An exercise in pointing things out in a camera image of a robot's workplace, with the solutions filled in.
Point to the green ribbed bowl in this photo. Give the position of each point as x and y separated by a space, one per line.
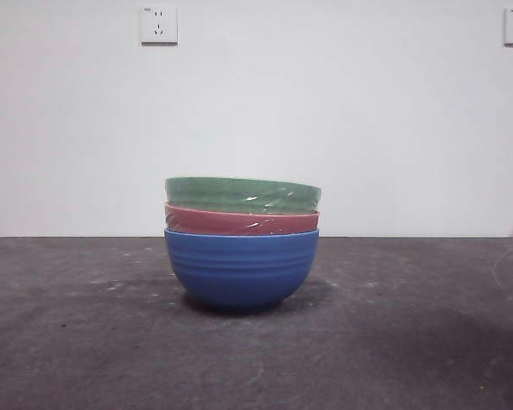
239 194

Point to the red ribbed bowl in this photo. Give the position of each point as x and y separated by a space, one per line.
222 222

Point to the blue ribbed bowl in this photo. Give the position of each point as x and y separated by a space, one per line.
239 273

